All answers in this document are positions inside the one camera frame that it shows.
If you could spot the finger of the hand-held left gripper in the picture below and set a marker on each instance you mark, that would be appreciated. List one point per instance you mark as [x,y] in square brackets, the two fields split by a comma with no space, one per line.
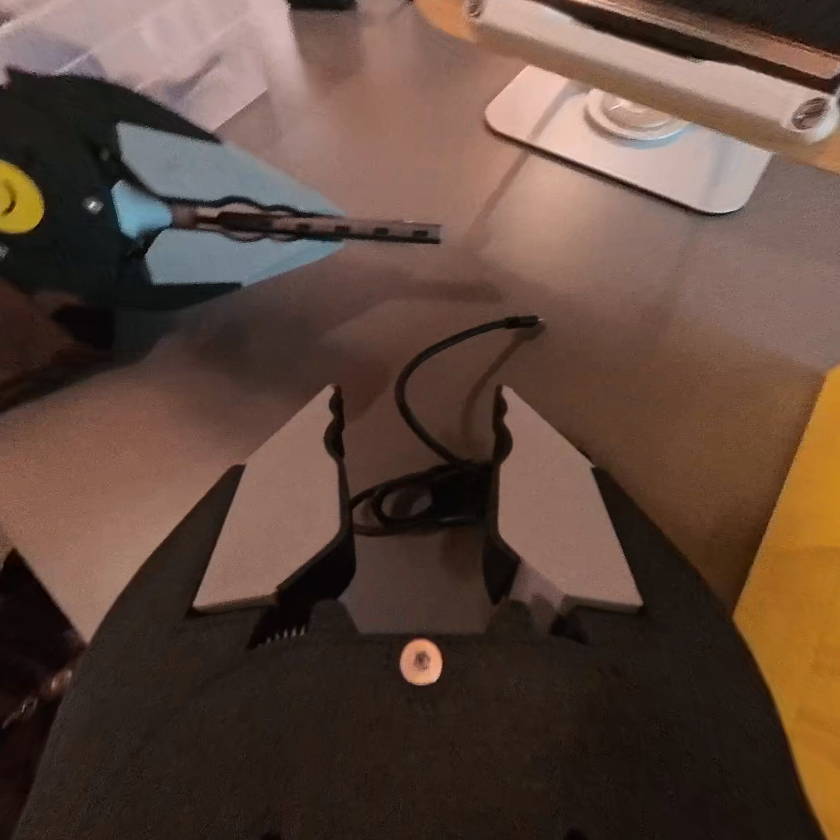
[210,170]
[236,262]

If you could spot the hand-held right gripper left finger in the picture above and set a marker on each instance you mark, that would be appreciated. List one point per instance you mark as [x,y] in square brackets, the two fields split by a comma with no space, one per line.
[275,518]

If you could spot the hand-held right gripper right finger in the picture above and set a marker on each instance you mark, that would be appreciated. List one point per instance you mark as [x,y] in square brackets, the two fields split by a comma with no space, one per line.
[558,518]

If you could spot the yellow storage bin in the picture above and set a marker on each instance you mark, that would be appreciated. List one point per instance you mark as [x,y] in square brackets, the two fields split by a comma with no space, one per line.
[800,590]

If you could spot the slim grey usb hub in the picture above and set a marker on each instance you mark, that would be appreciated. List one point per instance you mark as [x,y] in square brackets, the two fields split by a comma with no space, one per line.
[367,231]

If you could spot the clear plastic bin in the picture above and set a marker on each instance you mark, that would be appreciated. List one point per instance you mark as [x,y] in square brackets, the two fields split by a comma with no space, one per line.
[164,46]

